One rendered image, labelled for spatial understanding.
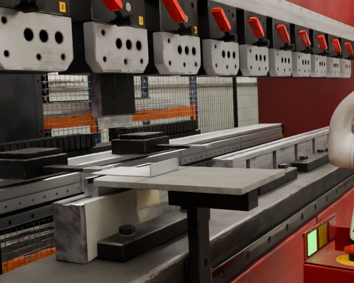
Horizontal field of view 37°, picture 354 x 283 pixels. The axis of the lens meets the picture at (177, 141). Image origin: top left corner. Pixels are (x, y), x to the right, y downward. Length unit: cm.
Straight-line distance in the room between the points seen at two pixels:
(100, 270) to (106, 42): 36
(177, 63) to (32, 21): 38
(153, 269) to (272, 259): 49
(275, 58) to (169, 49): 58
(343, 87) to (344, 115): 183
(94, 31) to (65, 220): 30
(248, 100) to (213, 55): 797
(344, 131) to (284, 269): 38
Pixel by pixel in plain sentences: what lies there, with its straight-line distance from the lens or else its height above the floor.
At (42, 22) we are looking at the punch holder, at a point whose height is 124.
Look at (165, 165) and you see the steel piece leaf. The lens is 90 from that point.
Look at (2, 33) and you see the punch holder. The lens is 72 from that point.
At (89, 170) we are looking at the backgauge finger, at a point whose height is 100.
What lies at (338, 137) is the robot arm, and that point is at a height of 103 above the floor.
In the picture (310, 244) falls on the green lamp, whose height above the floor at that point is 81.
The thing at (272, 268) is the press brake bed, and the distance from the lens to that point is 126.
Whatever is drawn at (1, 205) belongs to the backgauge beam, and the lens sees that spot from 108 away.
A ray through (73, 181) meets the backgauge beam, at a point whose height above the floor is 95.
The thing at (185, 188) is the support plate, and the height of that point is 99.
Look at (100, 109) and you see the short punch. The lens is 90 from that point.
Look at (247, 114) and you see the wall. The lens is 914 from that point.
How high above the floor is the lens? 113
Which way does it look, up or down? 5 degrees down
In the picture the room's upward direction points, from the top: 3 degrees counter-clockwise
